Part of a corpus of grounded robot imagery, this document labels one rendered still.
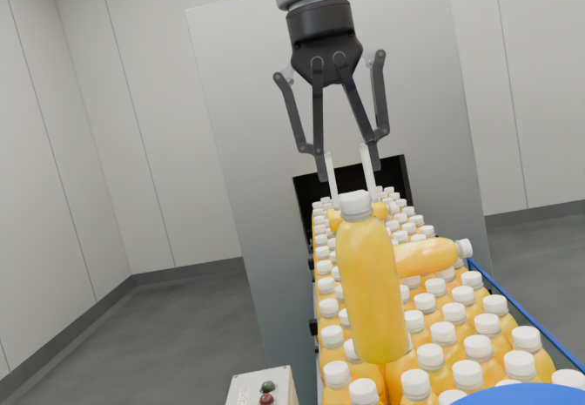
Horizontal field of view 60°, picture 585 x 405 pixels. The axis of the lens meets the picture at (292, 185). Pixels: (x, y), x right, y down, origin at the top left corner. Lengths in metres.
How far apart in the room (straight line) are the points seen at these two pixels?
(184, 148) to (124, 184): 0.74
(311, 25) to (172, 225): 4.74
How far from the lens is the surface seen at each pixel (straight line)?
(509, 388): 0.53
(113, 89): 5.28
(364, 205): 0.60
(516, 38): 4.89
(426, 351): 0.84
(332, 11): 0.57
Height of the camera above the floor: 1.52
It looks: 9 degrees down
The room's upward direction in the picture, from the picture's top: 12 degrees counter-clockwise
